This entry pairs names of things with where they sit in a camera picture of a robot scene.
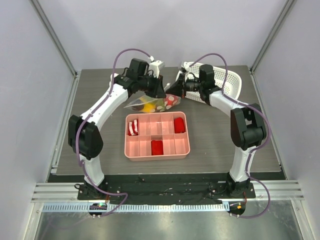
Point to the yellow toy pepper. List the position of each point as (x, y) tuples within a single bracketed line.
[(149, 107)]

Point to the red cloth roll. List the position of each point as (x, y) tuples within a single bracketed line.
[(157, 148), (179, 125)]

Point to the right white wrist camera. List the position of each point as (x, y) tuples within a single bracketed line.
[(185, 68)]

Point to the white slotted cable duct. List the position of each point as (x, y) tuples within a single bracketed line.
[(91, 207)]

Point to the white perforated plastic basket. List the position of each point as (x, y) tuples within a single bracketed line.
[(232, 86)]

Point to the red cloth roll upper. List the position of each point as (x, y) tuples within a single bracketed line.
[(179, 125)]

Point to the red cloth roll lower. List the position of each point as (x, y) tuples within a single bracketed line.
[(157, 148)]

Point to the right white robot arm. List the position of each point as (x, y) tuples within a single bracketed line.
[(247, 129)]

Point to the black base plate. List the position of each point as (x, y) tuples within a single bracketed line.
[(164, 189)]

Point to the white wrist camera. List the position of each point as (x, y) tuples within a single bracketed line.
[(155, 66), (185, 68)]

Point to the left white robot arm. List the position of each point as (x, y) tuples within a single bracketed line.
[(84, 135)]

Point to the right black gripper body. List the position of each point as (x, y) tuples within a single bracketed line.
[(182, 85)]

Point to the clear zip top bag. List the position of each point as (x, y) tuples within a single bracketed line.
[(137, 104)]

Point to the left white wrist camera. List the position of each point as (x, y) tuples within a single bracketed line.
[(155, 66)]

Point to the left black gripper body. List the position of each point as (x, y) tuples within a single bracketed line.
[(151, 86)]

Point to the pink compartment tray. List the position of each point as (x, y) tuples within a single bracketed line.
[(156, 126)]

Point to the red white striped sock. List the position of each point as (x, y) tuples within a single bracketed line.
[(133, 127)]

